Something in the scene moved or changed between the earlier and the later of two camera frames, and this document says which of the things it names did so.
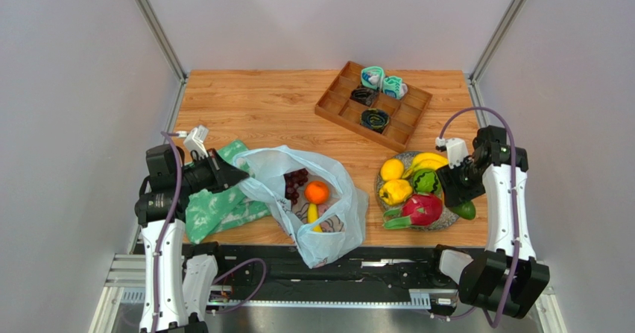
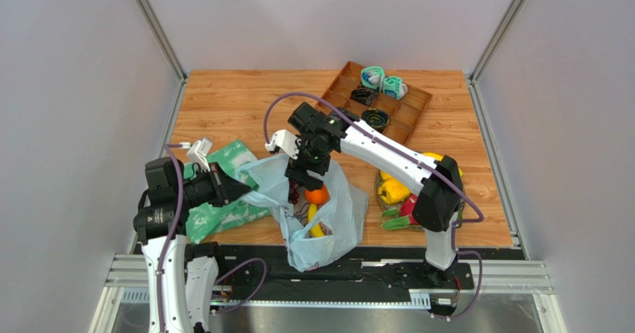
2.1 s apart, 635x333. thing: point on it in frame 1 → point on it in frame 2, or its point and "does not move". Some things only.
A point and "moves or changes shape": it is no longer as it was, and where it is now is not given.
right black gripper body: (457, 188) → (302, 171)
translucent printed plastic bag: (344, 215) moves or changes shape
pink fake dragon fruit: (419, 210) does not move
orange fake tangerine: (317, 192) does not move
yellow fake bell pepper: (396, 191) does not move
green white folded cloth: (213, 212) does not move
